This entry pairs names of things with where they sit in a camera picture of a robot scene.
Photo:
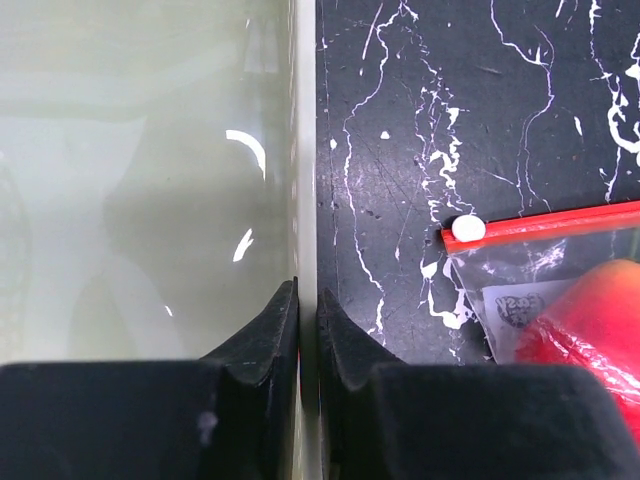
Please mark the clear zip top bag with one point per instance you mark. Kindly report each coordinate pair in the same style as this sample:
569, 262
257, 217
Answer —
511, 270

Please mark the pale green plastic basket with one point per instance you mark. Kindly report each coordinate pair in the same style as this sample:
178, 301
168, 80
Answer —
157, 187

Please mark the red fake wax apple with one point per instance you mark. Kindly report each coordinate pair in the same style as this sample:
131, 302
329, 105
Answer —
594, 325

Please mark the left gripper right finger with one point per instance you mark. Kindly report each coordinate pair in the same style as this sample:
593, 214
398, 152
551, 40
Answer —
347, 356

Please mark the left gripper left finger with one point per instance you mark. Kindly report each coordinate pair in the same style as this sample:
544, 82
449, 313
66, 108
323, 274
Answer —
256, 394

